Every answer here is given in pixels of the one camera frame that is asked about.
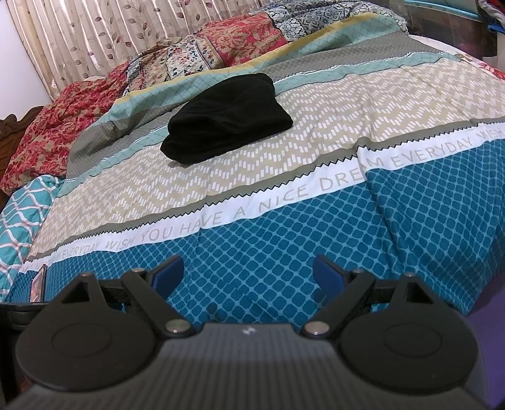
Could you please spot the floral beige curtain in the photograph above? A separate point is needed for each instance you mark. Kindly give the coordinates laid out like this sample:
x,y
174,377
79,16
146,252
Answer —
x,y
74,40

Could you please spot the black pants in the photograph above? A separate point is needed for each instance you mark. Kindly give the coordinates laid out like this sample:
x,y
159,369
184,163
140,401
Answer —
x,y
235,112

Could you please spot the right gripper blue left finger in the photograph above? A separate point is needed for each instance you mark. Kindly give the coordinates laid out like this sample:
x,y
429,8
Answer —
x,y
166,277

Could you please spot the carved wooden headboard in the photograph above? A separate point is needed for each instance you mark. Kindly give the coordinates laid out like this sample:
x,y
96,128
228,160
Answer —
x,y
12,132

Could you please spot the red floral quilt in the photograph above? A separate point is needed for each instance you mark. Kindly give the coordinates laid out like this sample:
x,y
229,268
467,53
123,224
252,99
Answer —
x,y
45,147

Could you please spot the striped patterned bedspread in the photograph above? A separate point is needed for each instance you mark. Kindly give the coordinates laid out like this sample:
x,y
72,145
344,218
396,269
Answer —
x,y
394,163

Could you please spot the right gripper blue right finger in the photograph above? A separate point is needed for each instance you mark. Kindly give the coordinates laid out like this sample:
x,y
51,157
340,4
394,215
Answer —
x,y
331,278

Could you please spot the teal white patterned pillow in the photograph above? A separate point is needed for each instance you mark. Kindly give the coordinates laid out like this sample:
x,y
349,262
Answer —
x,y
21,219

